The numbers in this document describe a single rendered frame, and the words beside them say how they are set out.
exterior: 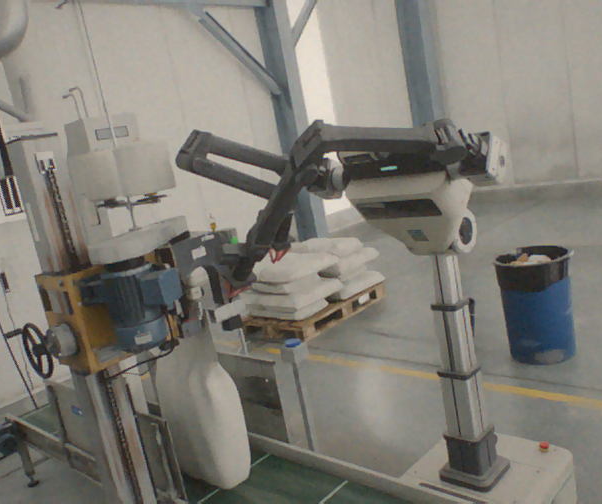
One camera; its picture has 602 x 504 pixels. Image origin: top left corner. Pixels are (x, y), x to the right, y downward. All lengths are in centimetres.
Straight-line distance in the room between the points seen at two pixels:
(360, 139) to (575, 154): 839
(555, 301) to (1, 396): 376
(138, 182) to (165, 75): 532
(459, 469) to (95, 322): 141
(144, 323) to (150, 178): 43
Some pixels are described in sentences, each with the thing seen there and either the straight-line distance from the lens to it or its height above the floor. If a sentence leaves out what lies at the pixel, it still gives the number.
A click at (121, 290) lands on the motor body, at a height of 128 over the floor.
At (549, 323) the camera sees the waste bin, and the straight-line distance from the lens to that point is 384.
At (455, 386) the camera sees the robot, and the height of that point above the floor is 64.
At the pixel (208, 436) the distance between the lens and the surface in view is 231.
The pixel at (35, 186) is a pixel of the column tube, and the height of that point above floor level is 161.
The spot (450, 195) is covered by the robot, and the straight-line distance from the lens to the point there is 182.
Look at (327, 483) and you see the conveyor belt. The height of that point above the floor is 38.
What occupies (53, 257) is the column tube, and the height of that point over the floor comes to 140.
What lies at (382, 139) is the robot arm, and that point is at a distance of 152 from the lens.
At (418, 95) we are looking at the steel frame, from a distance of 1056.
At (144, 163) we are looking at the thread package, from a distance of 182.
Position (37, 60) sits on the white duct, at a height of 259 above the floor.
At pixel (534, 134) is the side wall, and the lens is 996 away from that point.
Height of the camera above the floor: 160
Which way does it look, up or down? 11 degrees down
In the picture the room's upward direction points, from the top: 11 degrees counter-clockwise
